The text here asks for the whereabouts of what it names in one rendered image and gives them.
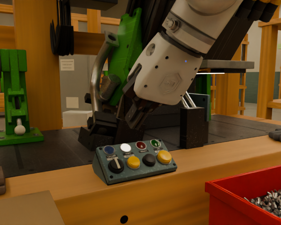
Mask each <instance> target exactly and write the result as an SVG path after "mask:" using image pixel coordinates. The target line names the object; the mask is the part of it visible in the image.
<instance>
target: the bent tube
mask: <svg viewBox="0 0 281 225"><path fill-rule="evenodd" d="M104 35H105V41H104V43H103V45H102V47H101V49H100V51H99V53H98V55H97V57H96V60H95V63H94V65H93V69H92V73H91V80H90V94H91V105H92V113H93V122H95V116H94V112H95V111H99V112H103V107H102V102H101V101H100V100H99V99H98V97H97V95H98V93H99V91H100V77H101V73H102V69H103V66H104V64H105V61H106V59H107V57H108V56H109V54H110V52H111V50H112V48H113V46H115V47H119V41H118V36H117V34H115V33H112V32H109V31H106V30H105V31H104Z"/></svg>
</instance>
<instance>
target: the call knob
mask: <svg viewBox="0 0 281 225"><path fill-rule="evenodd" d="M109 167H110V169H111V170H113V171H115V172H119V171H122V169H123V167H124V164H123V162H122V161H121V160H120V159H117V158H115V159H113V160H111V161H110V164H109Z"/></svg>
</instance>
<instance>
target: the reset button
mask: <svg viewBox="0 0 281 225"><path fill-rule="evenodd" d="M127 164H128V165H129V166H130V167H131V168H137V167H139V164H140V160H139V159H138V158H137V157H135V156H131V157H129V158H128V161H127Z"/></svg>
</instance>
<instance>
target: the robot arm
mask: <svg viewBox="0 0 281 225"><path fill-rule="evenodd" d="M242 1H243V0H176V1H175V3H174V4H173V6H172V8H171V10H170V12H169V13H168V15H167V17H166V19H165V20H164V22H163V24H162V26H163V27H164V28H165V29H166V30H162V31H161V33H159V32H158V33H157V34H156V35H155V36H154V37H153V38H152V40H151V41H150V42H149V43H148V45H147V46H146V47H145V49H144V50H143V51H142V53H141V54H140V56H139V57H138V59H137V60H136V62H135V64H134V65H133V67H132V69H131V70H130V72H129V75H128V77H127V82H128V83H127V84H126V85H125V86H124V87H123V89H122V91H123V92H124V94H125V95H126V96H127V97H129V98H131V99H132V102H133V105H132V106H131V108H130V110H129V111H128V113H127V115H126V117H125V120H126V122H127V124H128V125H129V127H130V128H131V129H134V128H135V129H139V128H140V126H141V124H142V123H143V121H144V120H145V118H146V117H147V115H148V113H152V112H153V111H154V110H155V109H156V108H157V107H160V106H161V105H176V104H178V103H179V101H180V100H181V99H182V97H183V96H184V94H185V93H186V91H187V89H188V88H189V86H190V85H191V83H192V81H193V80H194V78H195V76H196V74H197V72H198V70H199V68H200V66H201V63H202V60H203V57H202V54H201V52H202V53H205V54H206V53H207V52H208V51H209V49H210V48H211V47H212V45H213V44H214V42H215V41H216V39H217V38H218V36H219V35H220V34H221V32H222V30H223V29H224V28H225V26H226V25H227V23H228V22H229V20H230V19H231V17H232V16H233V15H234V13H235V12H236V10H237V9H238V7H239V6H240V4H241V3H242Z"/></svg>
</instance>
